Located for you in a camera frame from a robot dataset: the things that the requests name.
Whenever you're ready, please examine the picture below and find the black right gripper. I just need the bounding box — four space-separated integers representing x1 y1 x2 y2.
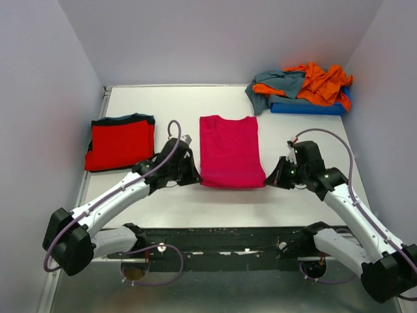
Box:
264 155 308 189

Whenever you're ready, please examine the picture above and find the crimson pink t-shirt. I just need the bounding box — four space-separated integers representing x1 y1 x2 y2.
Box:
199 115 266 190

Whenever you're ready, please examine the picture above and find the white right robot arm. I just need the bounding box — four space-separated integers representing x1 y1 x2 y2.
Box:
265 140 416 303

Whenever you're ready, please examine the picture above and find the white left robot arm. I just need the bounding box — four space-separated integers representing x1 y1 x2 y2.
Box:
42 135 202 276

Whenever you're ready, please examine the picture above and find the folded red t-shirt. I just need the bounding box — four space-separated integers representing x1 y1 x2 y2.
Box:
84 120 154 172

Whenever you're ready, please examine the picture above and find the blue plastic bin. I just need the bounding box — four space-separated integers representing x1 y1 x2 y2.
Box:
268 95 347 116

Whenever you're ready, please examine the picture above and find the folded teal t-shirt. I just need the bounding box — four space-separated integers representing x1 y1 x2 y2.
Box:
103 113 154 120

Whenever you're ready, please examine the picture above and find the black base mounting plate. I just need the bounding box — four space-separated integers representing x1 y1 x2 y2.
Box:
108 227 328 278

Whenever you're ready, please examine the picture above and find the orange t-shirt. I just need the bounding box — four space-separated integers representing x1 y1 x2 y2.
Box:
252 62 354 112

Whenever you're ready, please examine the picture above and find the grey-blue t-shirt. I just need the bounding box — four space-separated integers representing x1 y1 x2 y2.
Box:
245 70 309 116

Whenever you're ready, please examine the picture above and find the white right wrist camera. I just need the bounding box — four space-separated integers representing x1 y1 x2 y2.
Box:
286 136 298 164

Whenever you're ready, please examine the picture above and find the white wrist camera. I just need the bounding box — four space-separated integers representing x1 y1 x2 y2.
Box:
180 134 192 145
286 136 298 164

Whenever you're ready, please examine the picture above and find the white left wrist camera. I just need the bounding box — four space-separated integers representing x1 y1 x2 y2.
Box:
180 134 192 145

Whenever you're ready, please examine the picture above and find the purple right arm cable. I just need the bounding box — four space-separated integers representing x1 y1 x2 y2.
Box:
289 127 417 301

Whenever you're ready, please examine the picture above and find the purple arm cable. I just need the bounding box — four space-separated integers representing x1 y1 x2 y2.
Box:
42 119 185 287
289 127 417 301

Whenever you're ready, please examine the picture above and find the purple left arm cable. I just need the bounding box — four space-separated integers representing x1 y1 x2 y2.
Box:
42 119 185 287

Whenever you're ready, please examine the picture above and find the aluminium extrusion rail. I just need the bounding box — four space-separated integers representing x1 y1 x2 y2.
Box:
40 256 401 312

